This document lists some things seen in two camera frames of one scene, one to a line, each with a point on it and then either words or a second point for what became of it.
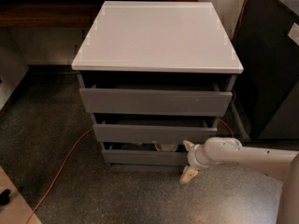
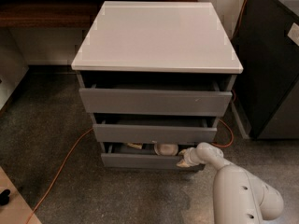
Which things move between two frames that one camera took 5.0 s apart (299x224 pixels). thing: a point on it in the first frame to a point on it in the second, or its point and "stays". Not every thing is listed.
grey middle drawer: [150, 133] stays
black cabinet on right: [266, 42] stays
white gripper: [192, 157] to [193, 158]
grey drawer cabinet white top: [157, 77] stays
